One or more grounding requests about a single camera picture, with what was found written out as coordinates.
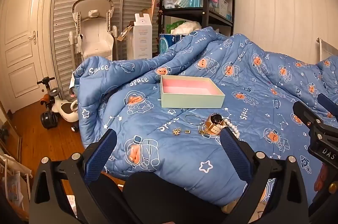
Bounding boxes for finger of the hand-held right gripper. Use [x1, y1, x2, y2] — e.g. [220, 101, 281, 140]
[318, 93, 338, 119]
[293, 101, 324, 132]

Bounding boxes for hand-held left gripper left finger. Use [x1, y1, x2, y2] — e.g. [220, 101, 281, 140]
[29, 128, 143, 224]

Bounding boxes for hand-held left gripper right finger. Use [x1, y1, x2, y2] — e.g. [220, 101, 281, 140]
[220, 128, 309, 224]

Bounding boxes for pearl bracelet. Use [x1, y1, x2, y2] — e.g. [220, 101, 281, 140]
[224, 120, 241, 140]

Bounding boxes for gold wristwatch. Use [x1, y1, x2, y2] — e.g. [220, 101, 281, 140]
[204, 112, 231, 136]

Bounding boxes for large thin hoop earring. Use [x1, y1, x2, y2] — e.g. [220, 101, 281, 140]
[184, 114, 203, 124]

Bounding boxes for green box with pink inside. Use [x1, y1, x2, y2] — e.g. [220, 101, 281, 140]
[159, 74, 225, 109]

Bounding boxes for blue astronaut bear printed blanket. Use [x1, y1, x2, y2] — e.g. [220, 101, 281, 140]
[74, 27, 338, 207]

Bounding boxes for white ride-on toy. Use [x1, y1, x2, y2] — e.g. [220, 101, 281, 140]
[37, 76, 80, 132]

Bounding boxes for tall white cardboard box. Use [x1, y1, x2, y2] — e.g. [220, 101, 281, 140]
[127, 13, 153, 60]

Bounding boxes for white baby high chair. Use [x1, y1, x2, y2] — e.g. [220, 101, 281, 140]
[69, 0, 118, 69]

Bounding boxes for white boxes on shelf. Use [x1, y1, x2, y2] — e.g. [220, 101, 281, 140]
[210, 0, 233, 20]

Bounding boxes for white panelled door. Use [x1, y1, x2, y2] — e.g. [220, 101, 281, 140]
[0, 0, 51, 113]

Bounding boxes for white plastic bag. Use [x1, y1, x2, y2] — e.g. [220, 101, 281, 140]
[172, 21, 203, 36]

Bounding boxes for black metal shelf unit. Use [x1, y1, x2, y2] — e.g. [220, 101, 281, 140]
[158, 0, 235, 55]

